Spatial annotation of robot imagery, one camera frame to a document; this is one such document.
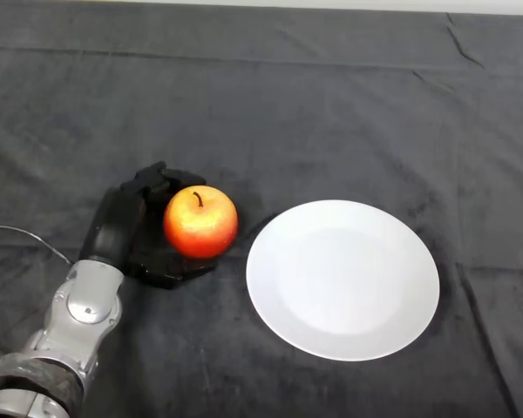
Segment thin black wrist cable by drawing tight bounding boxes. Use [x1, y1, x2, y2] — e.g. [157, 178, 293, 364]
[0, 225, 74, 266]

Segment white round plate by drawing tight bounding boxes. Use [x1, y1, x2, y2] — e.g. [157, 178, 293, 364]
[245, 199, 441, 362]

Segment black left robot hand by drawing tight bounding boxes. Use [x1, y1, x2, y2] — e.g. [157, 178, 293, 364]
[78, 161, 221, 291]

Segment black cloth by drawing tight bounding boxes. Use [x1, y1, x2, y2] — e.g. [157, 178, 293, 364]
[0, 1, 523, 418]

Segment red yellow apple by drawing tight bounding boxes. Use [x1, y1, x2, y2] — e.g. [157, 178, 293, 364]
[163, 185, 239, 260]

